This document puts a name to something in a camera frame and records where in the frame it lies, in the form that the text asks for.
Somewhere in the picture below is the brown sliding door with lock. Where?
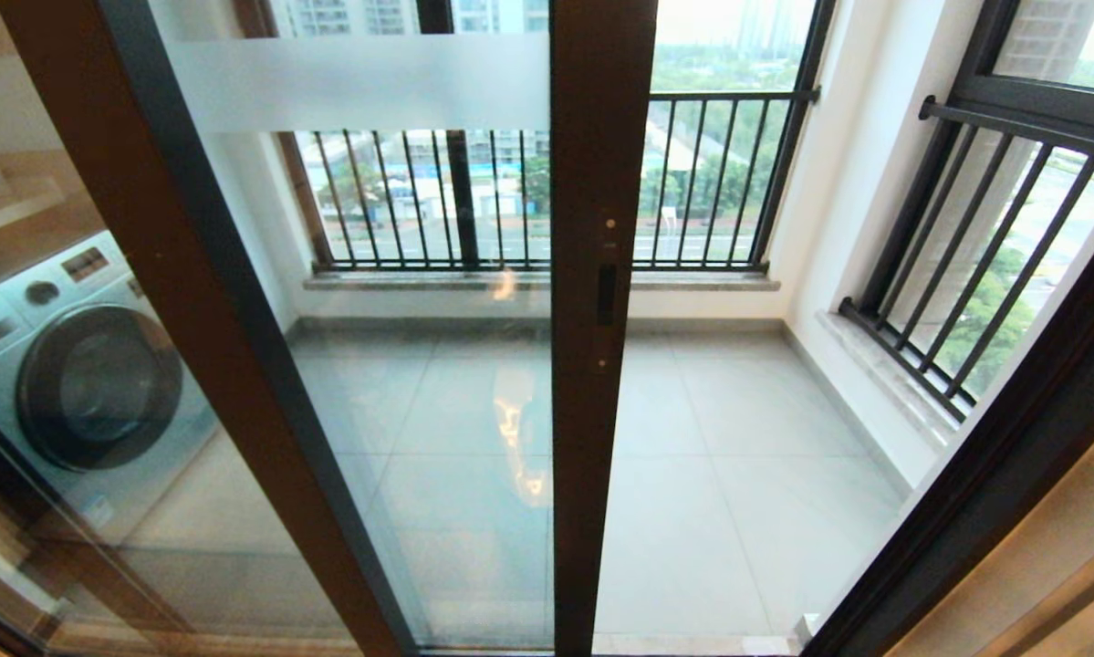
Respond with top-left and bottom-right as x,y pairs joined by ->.
0,0 -> 659,657

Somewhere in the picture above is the narrow dark window frame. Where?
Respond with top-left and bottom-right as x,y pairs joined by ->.
861,0 -> 1094,316

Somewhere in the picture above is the short grey stone window sill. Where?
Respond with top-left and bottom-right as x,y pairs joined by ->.
816,308 -> 963,450

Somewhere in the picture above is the long black window railing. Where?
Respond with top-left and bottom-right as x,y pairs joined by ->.
277,87 -> 821,273

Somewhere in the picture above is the short black window railing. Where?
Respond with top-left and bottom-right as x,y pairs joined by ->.
839,91 -> 1094,422

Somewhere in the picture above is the brown glass door without lock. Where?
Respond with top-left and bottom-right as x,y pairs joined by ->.
0,0 -> 420,657

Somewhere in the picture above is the silver front-load washing machine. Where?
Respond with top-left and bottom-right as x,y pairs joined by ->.
0,228 -> 219,548

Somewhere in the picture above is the long grey stone window sill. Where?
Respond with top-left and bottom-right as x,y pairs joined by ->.
302,269 -> 783,293

